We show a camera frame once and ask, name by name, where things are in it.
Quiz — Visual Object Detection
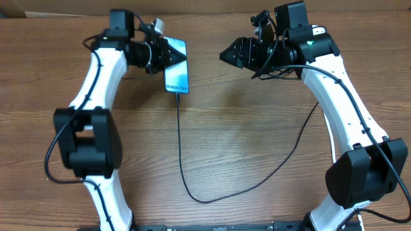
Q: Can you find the Galaxy smartphone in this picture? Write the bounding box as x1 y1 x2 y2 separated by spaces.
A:
164 37 189 94

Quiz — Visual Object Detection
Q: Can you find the black charger cable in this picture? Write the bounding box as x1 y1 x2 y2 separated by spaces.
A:
175 64 319 204

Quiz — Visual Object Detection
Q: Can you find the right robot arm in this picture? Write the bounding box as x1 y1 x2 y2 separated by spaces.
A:
220 1 408 230

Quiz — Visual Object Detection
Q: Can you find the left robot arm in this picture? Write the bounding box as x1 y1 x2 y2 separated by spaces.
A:
51 9 189 230

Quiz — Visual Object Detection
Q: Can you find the white power strip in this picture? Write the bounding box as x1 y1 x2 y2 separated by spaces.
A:
312 25 327 35

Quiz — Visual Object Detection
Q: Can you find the white power strip cord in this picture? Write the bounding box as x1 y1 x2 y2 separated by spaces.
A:
322 112 338 164

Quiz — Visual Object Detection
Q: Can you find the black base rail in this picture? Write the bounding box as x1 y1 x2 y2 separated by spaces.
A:
131 221 303 231

